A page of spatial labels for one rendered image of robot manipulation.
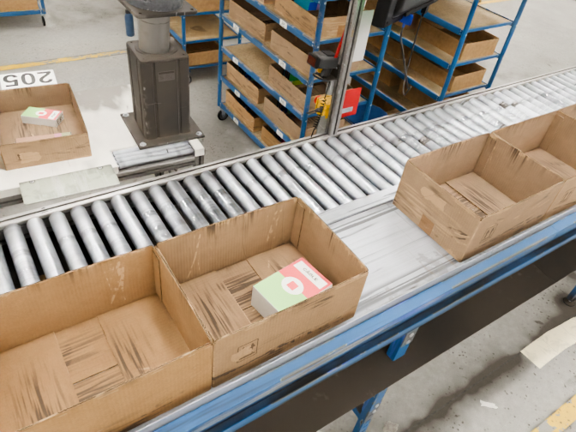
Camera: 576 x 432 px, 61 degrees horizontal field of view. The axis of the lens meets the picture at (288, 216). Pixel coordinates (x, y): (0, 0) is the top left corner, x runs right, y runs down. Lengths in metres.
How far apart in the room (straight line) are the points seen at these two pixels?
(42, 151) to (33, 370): 0.92
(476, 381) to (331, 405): 1.10
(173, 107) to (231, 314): 0.98
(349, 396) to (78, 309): 0.74
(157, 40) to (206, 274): 0.91
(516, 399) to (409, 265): 1.15
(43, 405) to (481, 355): 1.89
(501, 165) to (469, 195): 0.15
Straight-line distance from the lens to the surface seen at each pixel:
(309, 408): 1.40
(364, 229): 1.48
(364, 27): 2.02
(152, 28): 1.84
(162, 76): 1.87
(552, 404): 2.51
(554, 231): 1.72
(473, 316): 1.74
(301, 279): 1.20
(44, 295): 1.13
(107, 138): 2.02
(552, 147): 2.16
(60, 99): 2.23
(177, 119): 1.97
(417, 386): 2.27
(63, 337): 1.21
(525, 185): 1.77
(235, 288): 1.26
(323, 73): 2.00
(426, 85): 3.25
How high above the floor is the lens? 1.85
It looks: 41 degrees down
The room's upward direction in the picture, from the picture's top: 9 degrees clockwise
